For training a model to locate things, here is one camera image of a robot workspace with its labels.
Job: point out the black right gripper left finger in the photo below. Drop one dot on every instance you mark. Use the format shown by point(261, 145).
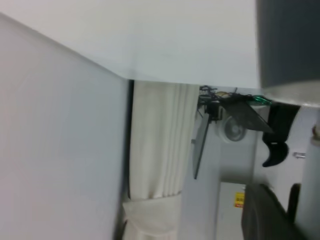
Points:
point(262, 217)

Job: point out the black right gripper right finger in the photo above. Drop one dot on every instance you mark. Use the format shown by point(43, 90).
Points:
point(295, 200)

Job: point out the dark grey ceramic mug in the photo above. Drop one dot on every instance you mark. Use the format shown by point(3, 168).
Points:
point(287, 45)

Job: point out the yellow warning label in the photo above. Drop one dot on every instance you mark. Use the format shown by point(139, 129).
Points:
point(239, 200)

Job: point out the grey metal cabinet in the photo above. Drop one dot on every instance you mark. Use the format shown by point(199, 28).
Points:
point(230, 212)

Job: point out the black hooked device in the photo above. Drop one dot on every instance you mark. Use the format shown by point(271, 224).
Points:
point(277, 130)

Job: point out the round white fan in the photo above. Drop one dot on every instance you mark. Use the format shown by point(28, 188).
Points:
point(232, 132)

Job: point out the thin dark flat panel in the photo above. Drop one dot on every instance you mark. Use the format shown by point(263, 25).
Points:
point(201, 145)

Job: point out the dark tilted flat screen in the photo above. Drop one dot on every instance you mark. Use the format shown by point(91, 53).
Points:
point(245, 115)

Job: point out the white pleated curtain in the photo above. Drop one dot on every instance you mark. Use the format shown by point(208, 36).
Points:
point(160, 140)

